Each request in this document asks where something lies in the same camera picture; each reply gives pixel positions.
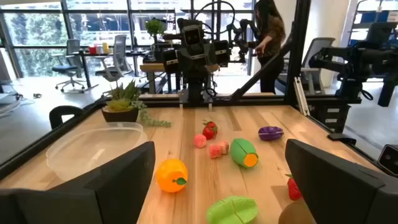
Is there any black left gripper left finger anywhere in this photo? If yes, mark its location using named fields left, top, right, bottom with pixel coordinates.
left=51, top=141, right=157, bottom=224

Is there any silver aluminium bar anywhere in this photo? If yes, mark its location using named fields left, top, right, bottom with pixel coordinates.
left=293, top=77, right=310, bottom=117

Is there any pink toy fruit cube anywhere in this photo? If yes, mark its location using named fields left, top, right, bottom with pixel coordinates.
left=208, top=144, right=222, bottom=159
left=218, top=140, right=230, bottom=156

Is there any potted succulent plant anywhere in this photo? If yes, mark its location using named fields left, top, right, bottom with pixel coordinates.
left=101, top=80, right=172, bottom=128

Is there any round pink toy piece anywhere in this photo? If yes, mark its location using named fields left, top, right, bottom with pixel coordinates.
left=193, top=133, right=208, bottom=149

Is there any grey office chair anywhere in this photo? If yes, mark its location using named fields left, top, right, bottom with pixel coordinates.
left=300, top=37, right=336, bottom=95

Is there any black drawer cabinet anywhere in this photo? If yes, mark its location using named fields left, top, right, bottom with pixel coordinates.
left=306, top=104, right=352, bottom=133

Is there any black chair back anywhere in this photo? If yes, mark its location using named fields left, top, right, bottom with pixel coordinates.
left=49, top=105, right=85, bottom=130

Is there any white office chair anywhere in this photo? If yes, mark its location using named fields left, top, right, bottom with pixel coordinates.
left=95, top=34, right=134, bottom=83

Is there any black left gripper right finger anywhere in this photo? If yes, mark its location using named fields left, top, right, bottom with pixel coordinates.
left=285, top=138, right=398, bottom=224

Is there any green background potted plant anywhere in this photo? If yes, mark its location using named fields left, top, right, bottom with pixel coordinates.
left=144, top=17, right=168, bottom=47

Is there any black table-level camera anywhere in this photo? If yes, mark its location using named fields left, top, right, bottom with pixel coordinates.
left=377, top=144, right=398, bottom=175

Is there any dark seat office chair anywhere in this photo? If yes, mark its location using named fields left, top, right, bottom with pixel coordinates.
left=51, top=39, right=87, bottom=93

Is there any black office desk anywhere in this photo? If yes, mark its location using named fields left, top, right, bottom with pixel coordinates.
left=73, top=49, right=150, bottom=90

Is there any light green toy lettuce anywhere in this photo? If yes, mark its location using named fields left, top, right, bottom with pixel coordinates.
left=206, top=195, right=259, bottom=224

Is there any person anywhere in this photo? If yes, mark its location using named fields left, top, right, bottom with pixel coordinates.
left=253, top=0, right=287, bottom=95

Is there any red toy strawberry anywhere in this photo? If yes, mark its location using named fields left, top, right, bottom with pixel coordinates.
left=201, top=119, right=219, bottom=141
left=285, top=174, right=303, bottom=202

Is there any purple toy eggplant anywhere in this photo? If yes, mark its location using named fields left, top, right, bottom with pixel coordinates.
left=257, top=126, right=285, bottom=141

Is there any orange toy fruit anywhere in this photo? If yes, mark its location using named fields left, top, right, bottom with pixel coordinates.
left=155, top=158, right=190, bottom=194

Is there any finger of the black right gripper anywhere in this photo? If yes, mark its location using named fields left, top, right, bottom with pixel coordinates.
left=213, top=39, right=231, bottom=68
left=161, top=48, right=180, bottom=75

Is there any black frame bracket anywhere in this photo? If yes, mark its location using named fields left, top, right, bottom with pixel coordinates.
left=326, top=133, right=358, bottom=146

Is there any clear plastic tupperware container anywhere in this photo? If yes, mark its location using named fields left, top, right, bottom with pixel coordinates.
left=45, top=121, right=149, bottom=182

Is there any green toy papaya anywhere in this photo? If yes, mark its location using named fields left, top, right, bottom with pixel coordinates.
left=229, top=138, right=259, bottom=169

